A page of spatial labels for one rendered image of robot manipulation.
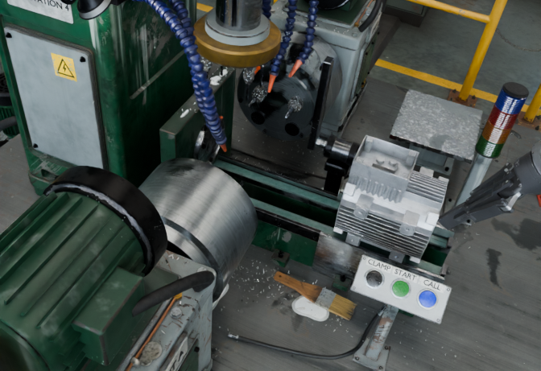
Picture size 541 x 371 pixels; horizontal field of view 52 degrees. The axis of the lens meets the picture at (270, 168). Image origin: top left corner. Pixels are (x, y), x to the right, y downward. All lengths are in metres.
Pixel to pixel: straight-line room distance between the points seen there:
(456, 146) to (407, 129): 0.15
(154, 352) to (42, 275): 0.22
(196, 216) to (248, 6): 0.41
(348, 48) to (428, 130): 0.35
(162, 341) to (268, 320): 0.49
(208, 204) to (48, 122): 0.48
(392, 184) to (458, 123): 0.65
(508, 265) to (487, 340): 0.26
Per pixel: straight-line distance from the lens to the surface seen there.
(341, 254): 1.31
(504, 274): 1.55
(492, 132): 1.45
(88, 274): 0.70
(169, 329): 0.85
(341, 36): 1.57
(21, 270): 0.69
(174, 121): 1.21
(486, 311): 1.45
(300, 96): 1.43
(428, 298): 1.06
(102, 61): 1.13
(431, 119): 1.76
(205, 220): 0.99
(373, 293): 1.06
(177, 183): 1.03
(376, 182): 1.17
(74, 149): 1.34
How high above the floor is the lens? 1.88
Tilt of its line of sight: 42 degrees down
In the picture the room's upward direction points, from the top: 7 degrees clockwise
